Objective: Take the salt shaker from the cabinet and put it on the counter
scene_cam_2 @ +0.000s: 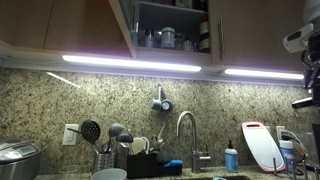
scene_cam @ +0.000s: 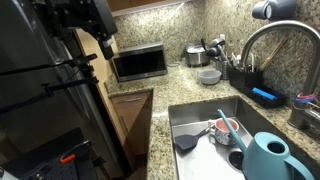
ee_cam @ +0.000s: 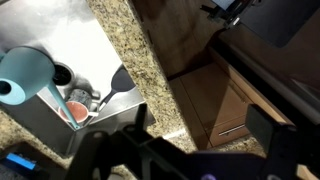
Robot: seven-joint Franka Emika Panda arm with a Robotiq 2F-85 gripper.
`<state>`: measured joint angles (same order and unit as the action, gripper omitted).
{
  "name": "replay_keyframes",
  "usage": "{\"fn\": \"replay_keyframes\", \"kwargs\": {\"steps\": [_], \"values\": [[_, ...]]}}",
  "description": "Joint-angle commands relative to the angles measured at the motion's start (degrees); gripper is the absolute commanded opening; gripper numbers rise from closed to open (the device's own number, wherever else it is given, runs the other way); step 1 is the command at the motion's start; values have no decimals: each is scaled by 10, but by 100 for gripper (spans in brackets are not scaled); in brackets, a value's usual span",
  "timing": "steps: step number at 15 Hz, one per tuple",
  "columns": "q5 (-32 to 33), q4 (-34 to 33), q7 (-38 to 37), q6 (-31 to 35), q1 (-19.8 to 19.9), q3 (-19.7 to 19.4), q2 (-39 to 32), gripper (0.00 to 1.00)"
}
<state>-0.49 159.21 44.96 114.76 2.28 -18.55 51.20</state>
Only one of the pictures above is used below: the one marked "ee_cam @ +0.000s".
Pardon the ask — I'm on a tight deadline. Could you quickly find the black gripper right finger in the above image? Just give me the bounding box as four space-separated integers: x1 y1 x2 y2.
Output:
245 103 303 180

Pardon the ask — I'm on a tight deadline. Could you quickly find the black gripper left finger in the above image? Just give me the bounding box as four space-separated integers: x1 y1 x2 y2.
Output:
64 103 158 180

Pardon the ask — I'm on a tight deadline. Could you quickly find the wooden base cabinet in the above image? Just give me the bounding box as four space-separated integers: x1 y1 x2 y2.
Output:
168 46 294 151

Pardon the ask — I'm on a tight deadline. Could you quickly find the patterned mug pink inside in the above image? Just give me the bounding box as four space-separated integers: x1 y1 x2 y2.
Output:
58 88 101 125

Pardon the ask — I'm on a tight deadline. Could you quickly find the blue sponge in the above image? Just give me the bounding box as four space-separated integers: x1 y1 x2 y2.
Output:
5 152 37 171

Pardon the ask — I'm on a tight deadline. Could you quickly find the dark grey spatula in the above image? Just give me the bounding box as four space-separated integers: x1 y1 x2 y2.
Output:
98 64 137 112

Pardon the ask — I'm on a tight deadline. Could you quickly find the teal watering can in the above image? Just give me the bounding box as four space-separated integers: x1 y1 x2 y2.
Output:
0 45 82 131

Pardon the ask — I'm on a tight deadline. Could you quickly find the stainless steel sink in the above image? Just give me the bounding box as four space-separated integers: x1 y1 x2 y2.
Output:
0 0 157 158

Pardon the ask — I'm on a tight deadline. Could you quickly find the metal drawer handle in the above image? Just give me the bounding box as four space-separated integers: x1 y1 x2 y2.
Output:
218 124 247 137

